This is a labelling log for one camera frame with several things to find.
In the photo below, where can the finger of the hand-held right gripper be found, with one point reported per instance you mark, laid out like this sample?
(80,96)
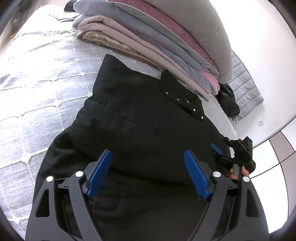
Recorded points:
(232,143)
(216,148)

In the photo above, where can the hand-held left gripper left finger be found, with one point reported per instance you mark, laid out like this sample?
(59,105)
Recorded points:
(99,171)

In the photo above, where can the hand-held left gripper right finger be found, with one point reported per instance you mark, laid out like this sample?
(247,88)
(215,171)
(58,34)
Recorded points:
(196,173)

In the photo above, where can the black coat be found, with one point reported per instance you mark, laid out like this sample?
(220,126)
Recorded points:
(143,120)

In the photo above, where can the person's right hand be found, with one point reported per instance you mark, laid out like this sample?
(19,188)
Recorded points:
(244,172)

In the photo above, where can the black puffer jacket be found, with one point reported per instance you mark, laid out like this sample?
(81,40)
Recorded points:
(229,99)

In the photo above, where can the grey padded headboard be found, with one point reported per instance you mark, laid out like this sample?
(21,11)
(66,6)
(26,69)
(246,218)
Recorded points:
(247,92)

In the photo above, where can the pink blanket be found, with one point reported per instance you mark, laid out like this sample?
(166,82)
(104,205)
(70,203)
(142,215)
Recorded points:
(211,83)

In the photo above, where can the bed with grey quilted cover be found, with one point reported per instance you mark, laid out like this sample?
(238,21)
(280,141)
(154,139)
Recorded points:
(46,69)

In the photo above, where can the brown striped blanket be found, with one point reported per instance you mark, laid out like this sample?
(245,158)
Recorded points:
(104,38)

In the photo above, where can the mauve quilted blanket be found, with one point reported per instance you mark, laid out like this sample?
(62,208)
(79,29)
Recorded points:
(166,23)

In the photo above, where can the stack of folded blankets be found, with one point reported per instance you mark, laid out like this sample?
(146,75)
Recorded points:
(138,30)

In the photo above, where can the beige blanket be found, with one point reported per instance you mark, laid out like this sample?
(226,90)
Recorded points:
(111,25)

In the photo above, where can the white flat cloth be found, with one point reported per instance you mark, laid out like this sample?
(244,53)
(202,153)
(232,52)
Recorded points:
(61,16)

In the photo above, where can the dark folded garment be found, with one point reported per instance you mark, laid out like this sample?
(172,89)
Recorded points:
(69,5)

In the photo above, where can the white wall socket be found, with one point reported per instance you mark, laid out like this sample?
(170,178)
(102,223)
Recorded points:
(260,122)

